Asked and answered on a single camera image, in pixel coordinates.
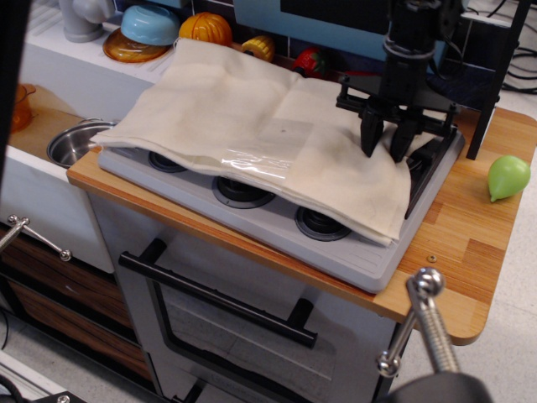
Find red toy strawberry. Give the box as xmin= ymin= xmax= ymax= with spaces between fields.
xmin=291 ymin=46 xmax=328 ymax=79

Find orange transparent pot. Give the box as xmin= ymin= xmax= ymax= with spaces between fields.
xmin=11 ymin=84 xmax=36 ymax=133

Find silver clamp screw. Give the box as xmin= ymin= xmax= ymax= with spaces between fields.
xmin=376 ymin=267 xmax=492 ymax=403
xmin=0 ymin=214 xmax=73 ymax=263

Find black right stove knob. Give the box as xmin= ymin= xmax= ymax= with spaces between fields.
xmin=295 ymin=207 xmax=351 ymax=242

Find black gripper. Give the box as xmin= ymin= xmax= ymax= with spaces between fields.
xmin=336 ymin=35 xmax=458 ymax=163

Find black middle stove knob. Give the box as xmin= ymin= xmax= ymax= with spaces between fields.
xmin=212 ymin=176 xmax=275 ymax=209

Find black vertical frame post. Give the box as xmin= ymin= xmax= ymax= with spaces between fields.
xmin=466 ymin=0 xmax=532 ymax=160

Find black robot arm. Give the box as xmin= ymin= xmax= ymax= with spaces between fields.
xmin=336 ymin=1 xmax=462 ymax=162

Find black stove knob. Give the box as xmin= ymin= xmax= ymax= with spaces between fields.
xmin=212 ymin=176 xmax=275 ymax=209
xmin=295 ymin=207 xmax=351 ymax=242
xmin=149 ymin=151 xmax=186 ymax=173

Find grey toy faucet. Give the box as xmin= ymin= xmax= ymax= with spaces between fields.
xmin=59 ymin=0 xmax=116 ymax=43

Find white toy oven door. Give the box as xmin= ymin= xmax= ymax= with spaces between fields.
xmin=111 ymin=228 xmax=395 ymax=402

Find black cables on floor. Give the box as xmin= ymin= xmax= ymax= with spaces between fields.
xmin=465 ymin=0 xmax=537 ymax=94

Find black left stove knob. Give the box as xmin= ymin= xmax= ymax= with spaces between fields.
xmin=149 ymin=151 xmax=186 ymax=173

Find light blue bowl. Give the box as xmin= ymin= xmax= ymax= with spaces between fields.
xmin=120 ymin=4 xmax=180 ymax=46

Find stainless steel pot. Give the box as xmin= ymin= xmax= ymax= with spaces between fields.
xmin=47 ymin=118 xmax=116 ymax=169

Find yellow toy corn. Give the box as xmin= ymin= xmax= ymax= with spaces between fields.
xmin=241 ymin=35 xmax=276 ymax=63

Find silver clamp screw left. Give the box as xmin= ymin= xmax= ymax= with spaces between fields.
xmin=0 ymin=214 xmax=73 ymax=263

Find orange transparent plate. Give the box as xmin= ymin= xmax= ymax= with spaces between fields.
xmin=102 ymin=29 xmax=171 ymax=64

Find silver clamp screw right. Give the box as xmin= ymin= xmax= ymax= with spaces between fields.
xmin=376 ymin=267 xmax=492 ymax=403

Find grey toy stove top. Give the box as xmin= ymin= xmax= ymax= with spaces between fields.
xmin=98 ymin=133 xmax=465 ymax=293

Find green toy pear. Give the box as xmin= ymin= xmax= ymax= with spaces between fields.
xmin=487 ymin=155 xmax=531 ymax=202

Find black oven door handle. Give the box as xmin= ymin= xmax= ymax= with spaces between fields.
xmin=118 ymin=238 xmax=317 ymax=348

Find white toy sink unit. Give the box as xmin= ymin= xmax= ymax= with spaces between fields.
xmin=1 ymin=1 xmax=173 ymax=273

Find wooden drawer cabinet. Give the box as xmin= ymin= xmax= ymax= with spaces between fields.
xmin=1 ymin=234 xmax=158 ymax=393

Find cream cloth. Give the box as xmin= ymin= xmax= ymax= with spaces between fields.
xmin=94 ymin=39 xmax=411 ymax=245

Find black stove burner grate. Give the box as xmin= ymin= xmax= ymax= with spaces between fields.
xmin=404 ymin=128 xmax=456 ymax=219

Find orange toy pumpkin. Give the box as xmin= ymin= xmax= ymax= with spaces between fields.
xmin=179 ymin=12 xmax=232 ymax=47

